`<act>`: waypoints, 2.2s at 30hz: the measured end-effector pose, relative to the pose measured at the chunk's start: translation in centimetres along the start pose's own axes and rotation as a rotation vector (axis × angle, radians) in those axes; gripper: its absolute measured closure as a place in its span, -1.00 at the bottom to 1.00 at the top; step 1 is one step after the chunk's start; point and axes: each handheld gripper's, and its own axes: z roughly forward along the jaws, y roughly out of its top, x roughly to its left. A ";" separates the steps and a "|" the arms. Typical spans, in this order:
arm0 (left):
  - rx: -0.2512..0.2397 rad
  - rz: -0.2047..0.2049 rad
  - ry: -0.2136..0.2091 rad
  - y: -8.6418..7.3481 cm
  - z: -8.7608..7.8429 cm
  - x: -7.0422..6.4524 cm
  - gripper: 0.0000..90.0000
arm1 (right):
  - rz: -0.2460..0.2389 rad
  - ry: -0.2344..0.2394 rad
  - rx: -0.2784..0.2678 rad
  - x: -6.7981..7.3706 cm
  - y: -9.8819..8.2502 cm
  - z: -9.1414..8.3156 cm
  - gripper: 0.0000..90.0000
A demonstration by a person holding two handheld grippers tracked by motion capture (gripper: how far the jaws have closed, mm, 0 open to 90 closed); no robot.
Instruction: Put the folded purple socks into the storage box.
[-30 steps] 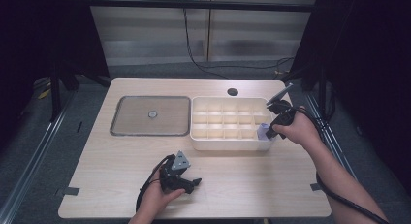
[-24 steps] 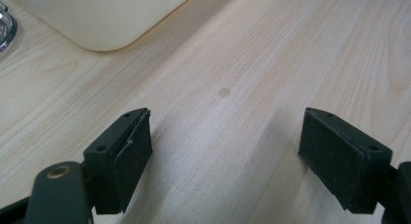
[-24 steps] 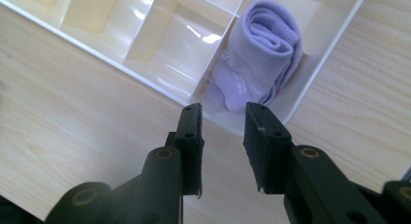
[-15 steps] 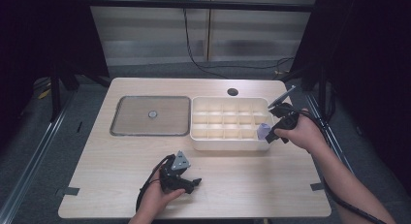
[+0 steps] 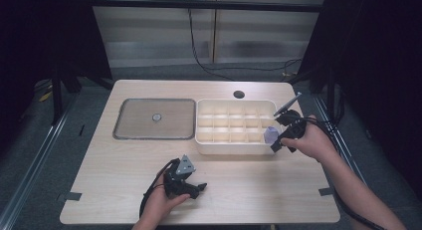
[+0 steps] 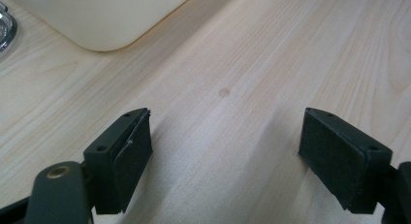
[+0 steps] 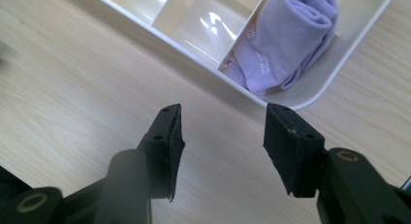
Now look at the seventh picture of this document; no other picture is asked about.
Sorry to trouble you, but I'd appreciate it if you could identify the lilac sock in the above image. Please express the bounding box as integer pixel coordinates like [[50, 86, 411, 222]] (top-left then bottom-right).
[[222, 0, 340, 97]]

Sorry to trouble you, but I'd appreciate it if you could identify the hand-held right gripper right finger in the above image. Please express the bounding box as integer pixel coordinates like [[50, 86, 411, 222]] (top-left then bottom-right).
[[263, 102, 327, 199]]

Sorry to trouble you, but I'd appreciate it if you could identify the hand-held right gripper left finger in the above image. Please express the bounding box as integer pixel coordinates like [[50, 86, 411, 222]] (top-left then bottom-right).
[[137, 103, 186, 203]]

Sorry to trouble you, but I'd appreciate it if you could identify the white divided storage box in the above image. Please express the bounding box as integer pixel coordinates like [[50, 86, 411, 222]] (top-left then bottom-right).
[[86, 0, 400, 112]]

